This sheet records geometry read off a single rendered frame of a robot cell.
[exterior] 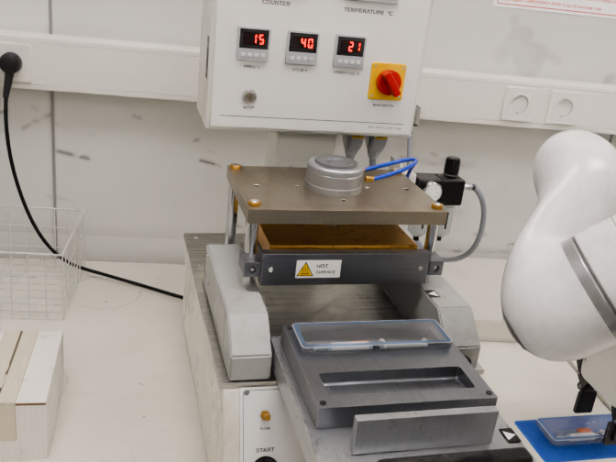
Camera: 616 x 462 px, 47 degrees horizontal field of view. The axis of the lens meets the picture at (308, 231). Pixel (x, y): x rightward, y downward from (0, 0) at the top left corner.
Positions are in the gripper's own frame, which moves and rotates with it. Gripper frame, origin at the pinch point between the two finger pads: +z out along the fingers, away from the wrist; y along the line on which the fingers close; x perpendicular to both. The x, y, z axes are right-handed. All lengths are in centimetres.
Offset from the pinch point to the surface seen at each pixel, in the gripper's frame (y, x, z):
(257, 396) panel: -8, 57, -13
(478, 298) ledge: 38.3, 2.1, -1.3
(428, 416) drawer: -26, 44, -22
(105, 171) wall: 68, 76, -16
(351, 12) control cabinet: 25, 41, -55
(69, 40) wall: 63, 82, -42
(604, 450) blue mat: -3.2, 0.2, 3.2
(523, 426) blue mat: 3.5, 10.3, 3.3
